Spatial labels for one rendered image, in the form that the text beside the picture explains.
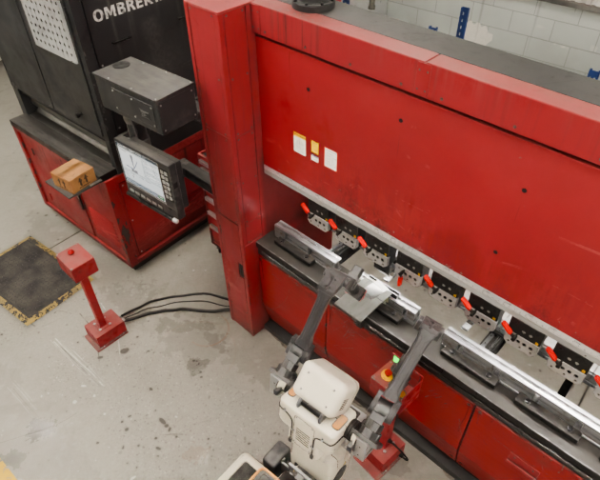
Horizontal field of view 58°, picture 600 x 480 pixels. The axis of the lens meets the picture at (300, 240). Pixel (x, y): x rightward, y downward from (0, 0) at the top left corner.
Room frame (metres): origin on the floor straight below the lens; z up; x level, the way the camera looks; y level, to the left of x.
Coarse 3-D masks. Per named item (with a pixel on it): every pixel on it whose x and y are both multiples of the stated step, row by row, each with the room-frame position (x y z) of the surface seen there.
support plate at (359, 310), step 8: (368, 280) 2.01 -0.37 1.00; (344, 296) 1.90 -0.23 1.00; (376, 296) 1.90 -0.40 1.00; (384, 296) 1.89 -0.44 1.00; (336, 304) 1.85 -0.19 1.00; (344, 304) 1.85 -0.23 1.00; (352, 304) 1.85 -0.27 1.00; (360, 304) 1.84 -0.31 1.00; (368, 304) 1.84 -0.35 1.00; (376, 304) 1.84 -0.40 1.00; (352, 312) 1.79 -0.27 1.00; (360, 312) 1.79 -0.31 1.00; (368, 312) 1.79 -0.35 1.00; (360, 320) 1.74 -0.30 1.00
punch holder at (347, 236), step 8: (336, 216) 2.17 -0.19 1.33; (336, 224) 2.17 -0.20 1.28; (344, 224) 2.13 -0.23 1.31; (352, 224) 2.09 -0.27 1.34; (344, 232) 2.13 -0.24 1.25; (352, 232) 2.09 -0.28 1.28; (360, 232) 2.09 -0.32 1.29; (344, 240) 2.12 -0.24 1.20; (352, 240) 2.08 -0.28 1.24; (352, 248) 2.08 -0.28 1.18
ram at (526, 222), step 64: (320, 64) 2.26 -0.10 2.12; (320, 128) 2.26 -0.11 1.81; (384, 128) 2.00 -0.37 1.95; (448, 128) 1.80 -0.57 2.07; (320, 192) 2.25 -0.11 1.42; (384, 192) 1.98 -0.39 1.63; (448, 192) 1.76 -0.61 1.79; (512, 192) 1.59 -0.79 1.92; (576, 192) 1.44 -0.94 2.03; (448, 256) 1.72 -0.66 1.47; (512, 256) 1.53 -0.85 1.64; (576, 256) 1.38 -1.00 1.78; (576, 320) 1.32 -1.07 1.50
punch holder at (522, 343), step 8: (512, 320) 1.47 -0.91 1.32; (520, 320) 1.45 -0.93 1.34; (512, 328) 1.46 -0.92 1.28; (520, 328) 1.44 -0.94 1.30; (528, 328) 1.42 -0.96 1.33; (504, 336) 1.47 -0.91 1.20; (520, 336) 1.43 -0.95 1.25; (528, 336) 1.41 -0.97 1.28; (536, 336) 1.39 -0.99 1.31; (544, 336) 1.37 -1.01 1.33; (512, 344) 1.44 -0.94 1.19; (520, 344) 1.42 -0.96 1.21; (528, 344) 1.40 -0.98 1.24; (528, 352) 1.39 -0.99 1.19; (536, 352) 1.37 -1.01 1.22
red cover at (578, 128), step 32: (256, 0) 2.56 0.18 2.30; (256, 32) 2.52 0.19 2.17; (288, 32) 2.38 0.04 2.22; (320, 32) 2.24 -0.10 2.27; (352, 32) 2.16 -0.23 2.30; (352, 64) 2.12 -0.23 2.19; (384, 64) 2.01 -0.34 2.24; (416, 64) 1.91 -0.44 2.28; (448, 64) 1.86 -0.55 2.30; (448, 96) 1.80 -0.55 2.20; (480, 96) 1.71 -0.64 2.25; (512, 96) 1.64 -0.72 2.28; (544, 96) 1.60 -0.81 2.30; (512, 128) 1.62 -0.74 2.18; (544, 128) 1.55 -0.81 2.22; (576, 128) 1.48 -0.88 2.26
